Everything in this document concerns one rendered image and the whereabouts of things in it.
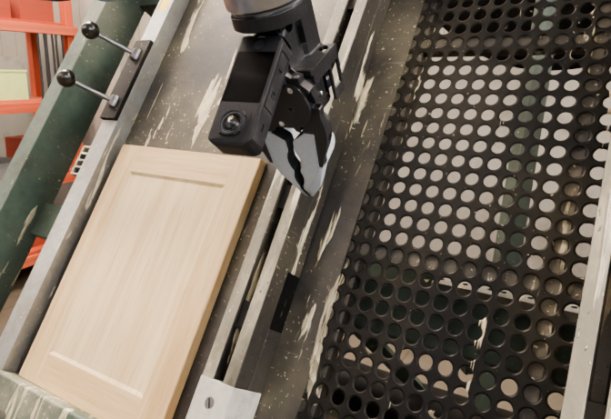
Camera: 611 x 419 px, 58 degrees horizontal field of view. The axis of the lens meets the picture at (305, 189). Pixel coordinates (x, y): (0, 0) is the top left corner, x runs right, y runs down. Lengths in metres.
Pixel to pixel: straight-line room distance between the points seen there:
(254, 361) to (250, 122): 0.42
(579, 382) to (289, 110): 0.40
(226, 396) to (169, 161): 0.50
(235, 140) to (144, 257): 0.60
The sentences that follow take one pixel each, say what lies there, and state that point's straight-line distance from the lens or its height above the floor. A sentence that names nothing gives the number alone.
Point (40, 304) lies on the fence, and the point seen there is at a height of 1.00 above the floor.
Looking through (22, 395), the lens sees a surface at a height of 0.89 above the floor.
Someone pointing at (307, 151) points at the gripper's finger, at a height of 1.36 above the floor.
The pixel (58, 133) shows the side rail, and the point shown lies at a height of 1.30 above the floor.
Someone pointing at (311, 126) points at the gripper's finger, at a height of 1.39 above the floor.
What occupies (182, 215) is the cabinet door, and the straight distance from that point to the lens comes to 1.03.
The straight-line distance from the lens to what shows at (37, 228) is 1.43.
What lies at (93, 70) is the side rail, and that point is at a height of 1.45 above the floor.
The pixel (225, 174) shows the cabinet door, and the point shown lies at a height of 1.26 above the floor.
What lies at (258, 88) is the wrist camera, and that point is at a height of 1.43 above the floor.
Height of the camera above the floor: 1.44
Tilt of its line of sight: 12 degrees down
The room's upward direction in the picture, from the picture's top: straight up
